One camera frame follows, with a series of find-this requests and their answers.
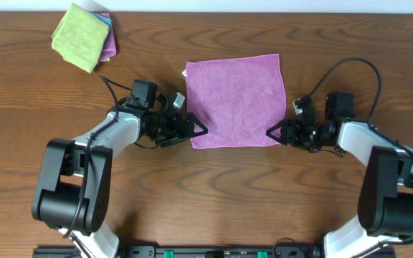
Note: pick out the purple microfiber cloth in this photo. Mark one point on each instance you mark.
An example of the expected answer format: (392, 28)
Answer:
(237, 99)

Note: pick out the folded green cloth on top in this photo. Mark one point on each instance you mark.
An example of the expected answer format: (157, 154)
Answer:
(79, 37)

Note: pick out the folded purple cloth in stack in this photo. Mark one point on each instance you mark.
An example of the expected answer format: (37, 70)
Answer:
(109, 47)

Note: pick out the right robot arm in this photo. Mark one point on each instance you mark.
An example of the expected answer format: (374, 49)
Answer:
(384, 216)

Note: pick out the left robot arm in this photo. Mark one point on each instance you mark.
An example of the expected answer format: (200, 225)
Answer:
(73, 188)

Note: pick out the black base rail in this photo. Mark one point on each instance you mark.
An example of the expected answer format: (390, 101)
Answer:
(213, 252)

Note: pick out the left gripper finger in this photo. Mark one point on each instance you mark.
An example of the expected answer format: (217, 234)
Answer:
(171, 142)
(195, 127)

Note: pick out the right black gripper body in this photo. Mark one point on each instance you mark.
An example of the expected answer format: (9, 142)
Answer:
(307, 137)

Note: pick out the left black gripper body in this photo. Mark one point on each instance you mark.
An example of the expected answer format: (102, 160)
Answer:
(166, 127)

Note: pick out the folded blue cloth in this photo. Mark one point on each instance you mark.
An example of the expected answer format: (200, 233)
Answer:
(104, 19)

